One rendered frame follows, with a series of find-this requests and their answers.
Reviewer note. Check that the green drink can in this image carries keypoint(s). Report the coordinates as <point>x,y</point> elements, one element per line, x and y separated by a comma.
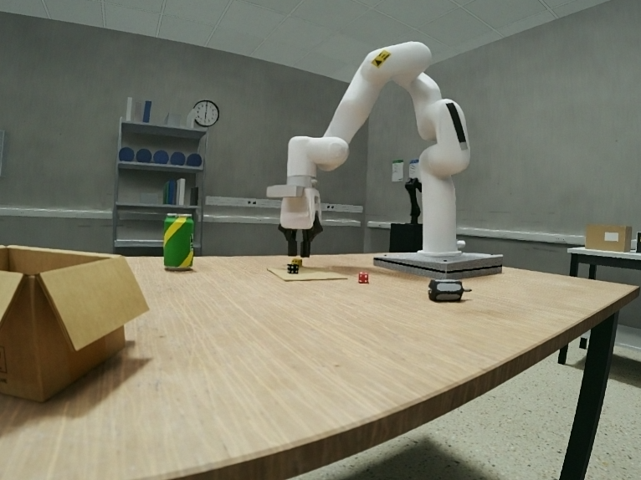
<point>178,242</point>

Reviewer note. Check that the brown cardboard box with flaps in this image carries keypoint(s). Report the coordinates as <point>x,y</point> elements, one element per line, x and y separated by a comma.
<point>88,301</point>

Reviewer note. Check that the beige square mat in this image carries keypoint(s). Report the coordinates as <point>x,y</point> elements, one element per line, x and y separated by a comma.
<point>306,274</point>

